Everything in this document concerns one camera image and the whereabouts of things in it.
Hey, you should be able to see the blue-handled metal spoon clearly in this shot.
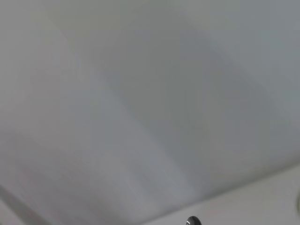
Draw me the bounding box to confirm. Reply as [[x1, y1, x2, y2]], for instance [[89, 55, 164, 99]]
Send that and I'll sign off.
[[186, 216, 203, 225]]

